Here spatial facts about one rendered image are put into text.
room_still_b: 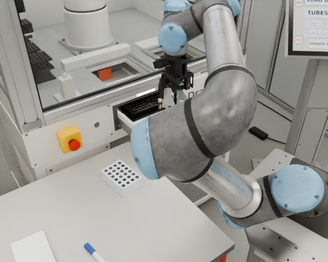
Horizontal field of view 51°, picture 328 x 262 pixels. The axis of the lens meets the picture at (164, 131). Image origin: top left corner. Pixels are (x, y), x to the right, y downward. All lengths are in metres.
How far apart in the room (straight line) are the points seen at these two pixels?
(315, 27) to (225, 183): 1.10
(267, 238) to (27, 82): 0.84
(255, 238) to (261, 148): 1.59
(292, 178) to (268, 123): 1.98
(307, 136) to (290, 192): 1.18
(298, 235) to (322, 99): 1.00
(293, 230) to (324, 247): 0.09
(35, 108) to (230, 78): 0.71
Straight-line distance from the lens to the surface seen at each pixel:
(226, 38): 0.73
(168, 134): 0.58
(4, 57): 1.06
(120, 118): 1.29
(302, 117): 1.99
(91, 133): 1.28
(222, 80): 0.60
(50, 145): 1.23
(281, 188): 0.92
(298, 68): 2.94
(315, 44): 1.70
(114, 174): 1.17
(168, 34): 0.90
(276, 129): 2.84
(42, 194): 1.21
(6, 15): 1.02
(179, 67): 1.06
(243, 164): 2.45
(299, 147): 2.11
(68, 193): 1.19
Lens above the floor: 1.60
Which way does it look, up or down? 37 degrees down
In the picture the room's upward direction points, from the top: straight up
